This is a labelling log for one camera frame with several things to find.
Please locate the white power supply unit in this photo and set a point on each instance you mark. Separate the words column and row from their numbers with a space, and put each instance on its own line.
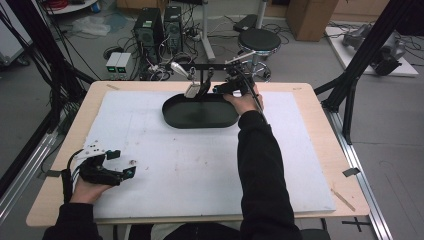
column 124, row 65
column 112, row 65

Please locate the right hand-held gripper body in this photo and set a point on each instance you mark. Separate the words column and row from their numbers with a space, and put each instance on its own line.
column 240, row 81

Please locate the black key rack with oval tray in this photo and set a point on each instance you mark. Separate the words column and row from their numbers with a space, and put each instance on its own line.
column 200, row 115

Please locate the thin wooden stick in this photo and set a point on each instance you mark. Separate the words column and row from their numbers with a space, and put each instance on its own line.
column 343, row 200

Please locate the flat black case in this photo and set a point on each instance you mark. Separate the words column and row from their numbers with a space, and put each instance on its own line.
column 245, row 22

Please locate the white round table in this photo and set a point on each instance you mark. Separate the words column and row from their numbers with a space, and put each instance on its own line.
column 71, row 7

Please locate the black metal frame post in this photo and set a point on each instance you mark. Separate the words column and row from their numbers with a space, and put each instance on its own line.
column 46, row 50
column 363, row 56

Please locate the slim black computer tower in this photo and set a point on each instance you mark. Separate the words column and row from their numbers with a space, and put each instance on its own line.
column 172, row 28

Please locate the person's right hand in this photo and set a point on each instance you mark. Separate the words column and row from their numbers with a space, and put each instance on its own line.
column 246, row 102

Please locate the person's torso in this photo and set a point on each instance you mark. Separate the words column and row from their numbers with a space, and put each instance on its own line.
column 193, row 232

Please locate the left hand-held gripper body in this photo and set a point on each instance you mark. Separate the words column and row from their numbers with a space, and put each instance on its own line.
column 100, row 175

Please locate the clear plastic bag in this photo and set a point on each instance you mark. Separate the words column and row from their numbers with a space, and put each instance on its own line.
column 90, row 26

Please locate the large black computer tower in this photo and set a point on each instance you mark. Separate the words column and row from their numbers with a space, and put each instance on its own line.
column 148, row 33

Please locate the grey device on board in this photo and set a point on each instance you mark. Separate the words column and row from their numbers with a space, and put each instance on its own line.
column 355, row 36

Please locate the grey tape piece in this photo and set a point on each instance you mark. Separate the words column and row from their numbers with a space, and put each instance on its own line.
column 53, row 173
column 351, row 172

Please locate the black car key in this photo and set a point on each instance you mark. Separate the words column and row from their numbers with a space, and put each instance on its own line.
column 205, row 87

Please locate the black round stool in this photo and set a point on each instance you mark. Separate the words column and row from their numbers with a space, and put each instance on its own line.
column 259, row 41

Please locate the white desk leg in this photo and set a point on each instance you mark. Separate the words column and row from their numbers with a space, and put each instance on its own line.
column 207, row 36

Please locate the black device on board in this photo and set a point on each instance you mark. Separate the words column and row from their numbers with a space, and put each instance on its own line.
column 388, row 58

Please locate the person's left hand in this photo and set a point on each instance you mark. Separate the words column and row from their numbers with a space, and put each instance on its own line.
column 86, row 193

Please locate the aluminium rail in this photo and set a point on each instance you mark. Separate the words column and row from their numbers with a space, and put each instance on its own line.
column 363, row 186
column 23, row 176

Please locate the white floor board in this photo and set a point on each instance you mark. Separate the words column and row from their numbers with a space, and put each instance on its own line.
column 343, row 55

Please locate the brown cardboard box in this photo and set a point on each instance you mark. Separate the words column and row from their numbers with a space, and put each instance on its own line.
column 310, row 20

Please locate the white table mat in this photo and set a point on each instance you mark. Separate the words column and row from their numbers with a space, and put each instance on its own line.
column 186, row 160

